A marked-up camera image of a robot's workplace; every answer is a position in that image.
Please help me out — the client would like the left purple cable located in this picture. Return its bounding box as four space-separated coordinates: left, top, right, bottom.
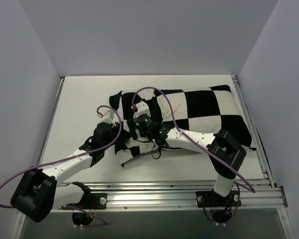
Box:
0 106 123 228

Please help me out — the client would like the purple cable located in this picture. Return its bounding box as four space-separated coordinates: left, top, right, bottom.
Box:
132 86 256 224
0 106 123 228

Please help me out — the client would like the aluminium front rail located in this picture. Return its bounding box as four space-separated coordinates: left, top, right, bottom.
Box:
87 180 288 212

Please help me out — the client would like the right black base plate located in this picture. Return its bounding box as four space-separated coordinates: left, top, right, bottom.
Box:
196 190 242 208

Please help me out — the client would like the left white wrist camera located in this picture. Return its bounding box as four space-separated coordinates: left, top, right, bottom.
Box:
97 110 119 125

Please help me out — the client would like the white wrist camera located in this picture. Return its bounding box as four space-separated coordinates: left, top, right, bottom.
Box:
97 110 119 125
131 101 150 119

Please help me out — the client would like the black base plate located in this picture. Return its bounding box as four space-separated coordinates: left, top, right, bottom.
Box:
89 193 108 210
196 190 242 208

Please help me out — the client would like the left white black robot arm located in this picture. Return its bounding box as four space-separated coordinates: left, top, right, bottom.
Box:
10 122 121 222

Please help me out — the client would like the black white checkered pillowcase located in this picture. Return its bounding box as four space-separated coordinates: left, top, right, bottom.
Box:
109 85 256 164

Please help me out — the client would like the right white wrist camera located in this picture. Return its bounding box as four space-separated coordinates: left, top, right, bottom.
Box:
131 101 150 119

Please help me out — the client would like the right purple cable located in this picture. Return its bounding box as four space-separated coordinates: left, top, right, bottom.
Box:
132 86 256 224

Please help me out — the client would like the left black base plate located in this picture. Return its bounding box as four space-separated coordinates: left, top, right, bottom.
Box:
89 193 108 210

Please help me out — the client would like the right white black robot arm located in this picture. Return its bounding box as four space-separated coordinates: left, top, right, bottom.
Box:
128 114 247 206

